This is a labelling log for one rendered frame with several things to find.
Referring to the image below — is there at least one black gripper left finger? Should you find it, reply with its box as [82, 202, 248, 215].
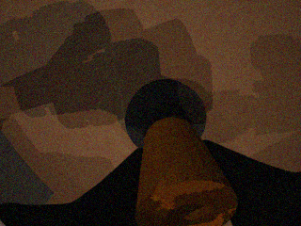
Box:
[0, 148, 143, 226]

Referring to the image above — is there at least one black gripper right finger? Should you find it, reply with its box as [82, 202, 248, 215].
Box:
[203, 140, 301, 226]

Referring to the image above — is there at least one orange knob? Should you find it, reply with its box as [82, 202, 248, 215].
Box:
[135, 117, 238, 226]

